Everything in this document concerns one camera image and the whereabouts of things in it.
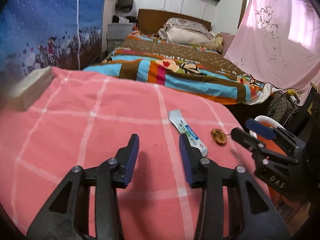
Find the pink checked bed cover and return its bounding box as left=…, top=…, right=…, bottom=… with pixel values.
left=1, top=68, right=255, bottom=239

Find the beige floral pillow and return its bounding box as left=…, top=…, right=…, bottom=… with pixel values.
left=157, top=17, right=223, bottom=53

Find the brown dried peel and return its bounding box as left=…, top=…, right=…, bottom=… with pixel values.
left=210, top=128, right=230, bottom=146

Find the colourful striped bed blanket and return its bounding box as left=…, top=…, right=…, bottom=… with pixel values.
left=85, top=30, right=277, bottom=105

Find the grey hanging handbag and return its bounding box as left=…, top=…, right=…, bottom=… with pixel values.
left=116, top=0, right=134, bottom=12

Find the pink hanging curtain sheet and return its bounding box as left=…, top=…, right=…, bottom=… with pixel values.
left=225, top=0, right=319, bottom=103

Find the white bedside drawer cabinet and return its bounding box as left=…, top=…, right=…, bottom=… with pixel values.
left=106, top=23, right=136, bottom=53

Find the white toothpaste tube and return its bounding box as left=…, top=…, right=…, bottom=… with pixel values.
left=169, top=109, right=208, bottom=157

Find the wooden bed headboard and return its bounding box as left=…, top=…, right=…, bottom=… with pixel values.
left=137, top=9, right=212, bottom=35

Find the white wooden block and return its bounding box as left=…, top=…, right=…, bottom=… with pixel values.
left=7, top=67, right=54, bottom=112

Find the blue fabric wardrobe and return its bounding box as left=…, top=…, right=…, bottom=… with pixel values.
left=1, top=0, right=104, bottom=86

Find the white orange trash bin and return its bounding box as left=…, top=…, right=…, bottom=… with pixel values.
left=249, top=115, right=286, bottom=155

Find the black mesh fan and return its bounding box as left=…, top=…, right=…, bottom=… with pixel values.
left=266, top=92, right=297, bottom=128

